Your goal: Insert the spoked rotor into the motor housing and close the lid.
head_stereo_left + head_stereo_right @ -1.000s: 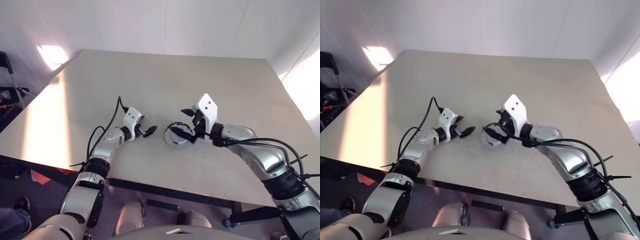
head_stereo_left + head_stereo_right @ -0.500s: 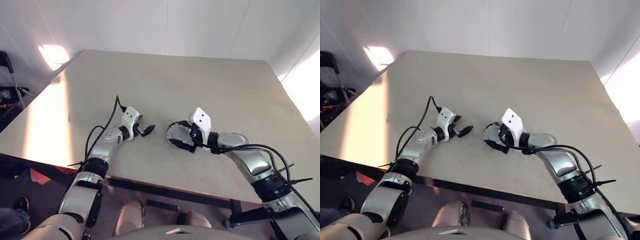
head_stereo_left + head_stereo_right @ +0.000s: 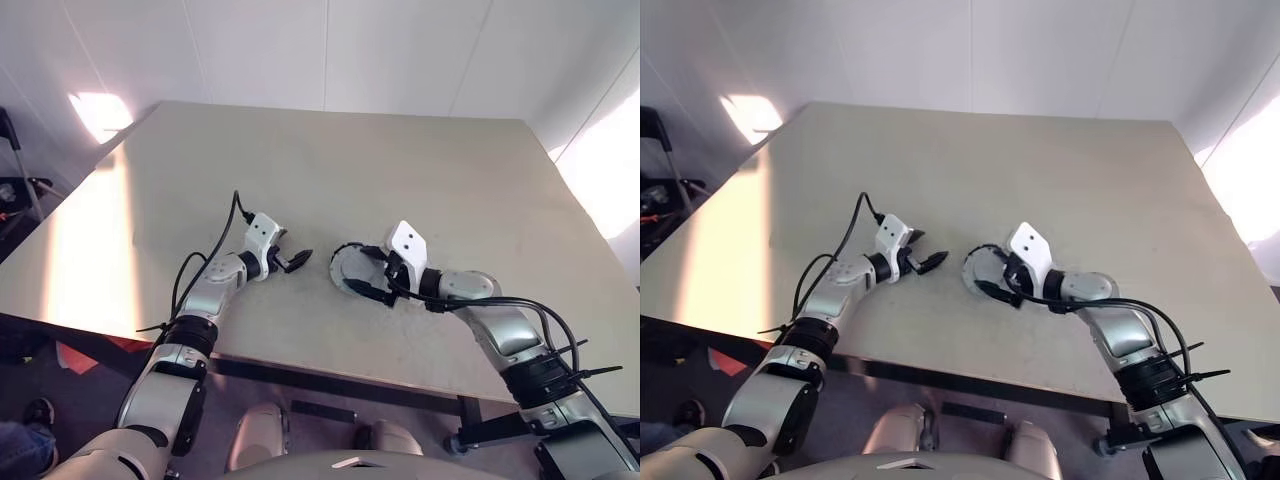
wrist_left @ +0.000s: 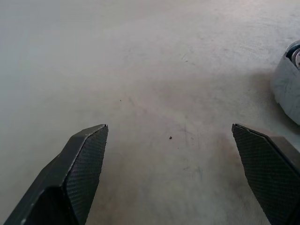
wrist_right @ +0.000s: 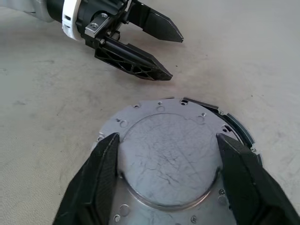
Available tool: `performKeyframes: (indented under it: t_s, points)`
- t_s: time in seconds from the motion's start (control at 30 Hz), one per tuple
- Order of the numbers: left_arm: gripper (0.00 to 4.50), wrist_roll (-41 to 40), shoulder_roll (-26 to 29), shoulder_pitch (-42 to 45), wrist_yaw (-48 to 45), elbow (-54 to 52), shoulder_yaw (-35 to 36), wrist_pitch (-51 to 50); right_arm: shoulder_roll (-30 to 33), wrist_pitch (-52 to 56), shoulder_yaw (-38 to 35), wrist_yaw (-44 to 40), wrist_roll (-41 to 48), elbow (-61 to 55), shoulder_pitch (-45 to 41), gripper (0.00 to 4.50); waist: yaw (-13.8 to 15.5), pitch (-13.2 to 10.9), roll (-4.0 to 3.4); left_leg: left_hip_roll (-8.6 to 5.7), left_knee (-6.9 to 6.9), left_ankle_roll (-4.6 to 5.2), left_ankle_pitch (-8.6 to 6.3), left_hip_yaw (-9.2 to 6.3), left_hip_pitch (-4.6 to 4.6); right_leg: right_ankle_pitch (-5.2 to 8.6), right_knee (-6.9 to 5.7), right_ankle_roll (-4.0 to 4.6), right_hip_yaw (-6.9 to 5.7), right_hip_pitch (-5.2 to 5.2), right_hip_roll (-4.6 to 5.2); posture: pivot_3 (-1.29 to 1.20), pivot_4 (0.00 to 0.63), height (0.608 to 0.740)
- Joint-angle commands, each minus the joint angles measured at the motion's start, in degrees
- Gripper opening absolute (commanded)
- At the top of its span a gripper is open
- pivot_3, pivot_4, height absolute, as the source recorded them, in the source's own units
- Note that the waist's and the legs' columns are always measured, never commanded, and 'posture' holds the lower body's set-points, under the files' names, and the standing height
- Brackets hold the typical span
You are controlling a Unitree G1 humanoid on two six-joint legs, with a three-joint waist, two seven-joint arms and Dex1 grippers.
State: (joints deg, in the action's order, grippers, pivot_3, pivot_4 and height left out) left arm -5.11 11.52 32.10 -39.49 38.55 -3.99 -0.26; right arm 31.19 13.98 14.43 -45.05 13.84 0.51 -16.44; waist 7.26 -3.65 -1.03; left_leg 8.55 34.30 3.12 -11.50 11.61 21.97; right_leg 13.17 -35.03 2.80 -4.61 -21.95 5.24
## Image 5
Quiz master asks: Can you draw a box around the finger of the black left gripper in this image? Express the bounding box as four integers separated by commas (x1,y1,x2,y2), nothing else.
94,37,173,82
123,0,184,44

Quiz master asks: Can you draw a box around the silver round motor lid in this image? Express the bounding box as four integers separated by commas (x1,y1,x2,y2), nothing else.
96,98,237,225

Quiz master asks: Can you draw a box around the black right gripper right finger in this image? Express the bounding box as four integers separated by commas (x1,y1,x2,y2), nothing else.
216,132,300,225

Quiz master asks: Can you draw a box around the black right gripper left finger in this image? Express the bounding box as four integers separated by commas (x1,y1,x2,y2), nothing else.
52,132,121,225

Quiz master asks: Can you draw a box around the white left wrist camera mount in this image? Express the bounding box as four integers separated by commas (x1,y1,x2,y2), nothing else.
61,0,85,41

